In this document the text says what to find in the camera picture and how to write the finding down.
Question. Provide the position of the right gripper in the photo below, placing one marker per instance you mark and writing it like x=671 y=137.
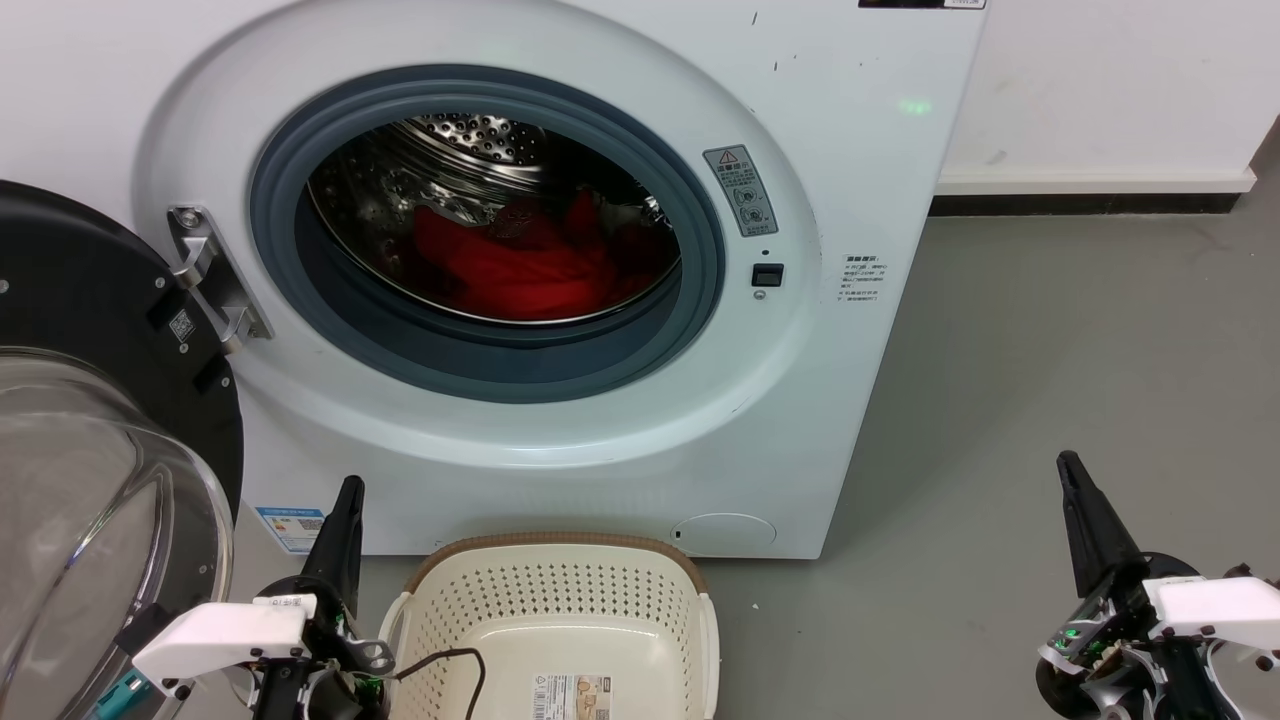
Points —
x=1105 y=630

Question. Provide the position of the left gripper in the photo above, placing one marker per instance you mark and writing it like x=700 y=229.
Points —
x=335 y=630

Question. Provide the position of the red garment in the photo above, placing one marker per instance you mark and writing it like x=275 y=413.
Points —
x=520 y=275

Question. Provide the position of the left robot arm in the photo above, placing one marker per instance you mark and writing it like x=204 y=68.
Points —
x=285 y=695

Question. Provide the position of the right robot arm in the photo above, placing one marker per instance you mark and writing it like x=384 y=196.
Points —
x=1190 y=690

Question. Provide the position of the cream plastic laundry basket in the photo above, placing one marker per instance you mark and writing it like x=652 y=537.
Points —
x=560 y=600

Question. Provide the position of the black washer door with glass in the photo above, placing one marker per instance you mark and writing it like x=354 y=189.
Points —
x=80 y=280

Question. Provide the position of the stainless steel washing machine drum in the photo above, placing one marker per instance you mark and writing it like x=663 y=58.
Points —
x=470 y=135

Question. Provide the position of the black device with white label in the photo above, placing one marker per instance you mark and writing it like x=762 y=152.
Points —
x=920 y=4

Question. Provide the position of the blue energy label sticker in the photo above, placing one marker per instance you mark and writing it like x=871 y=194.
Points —
x=290 y=528

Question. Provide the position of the grey rubber door gasket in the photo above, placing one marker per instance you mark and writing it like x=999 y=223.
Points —
x=480 y=362

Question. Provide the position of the QR code sticker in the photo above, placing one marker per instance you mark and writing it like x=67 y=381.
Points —
x=182 y=325

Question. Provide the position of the silver metal door hinge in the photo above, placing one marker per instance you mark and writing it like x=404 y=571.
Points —
x=205 y=265

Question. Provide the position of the white front-load washing machine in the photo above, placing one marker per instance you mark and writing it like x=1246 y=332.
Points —
x=800 y=400

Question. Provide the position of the printed text label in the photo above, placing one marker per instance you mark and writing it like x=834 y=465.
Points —
x=864 y=280

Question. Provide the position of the round filter cover cap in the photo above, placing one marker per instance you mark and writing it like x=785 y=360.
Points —
x=724 y=533

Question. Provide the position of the black door latch socket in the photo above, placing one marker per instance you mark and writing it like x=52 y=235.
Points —
x=768 y=275

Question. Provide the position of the grey warning sticker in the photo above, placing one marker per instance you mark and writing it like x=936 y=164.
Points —
x=740 y=190

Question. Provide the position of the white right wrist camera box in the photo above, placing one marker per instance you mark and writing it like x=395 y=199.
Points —
x=1215 y=605

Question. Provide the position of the white wall baseboard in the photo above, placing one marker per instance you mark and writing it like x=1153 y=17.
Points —
x=1090 y=183

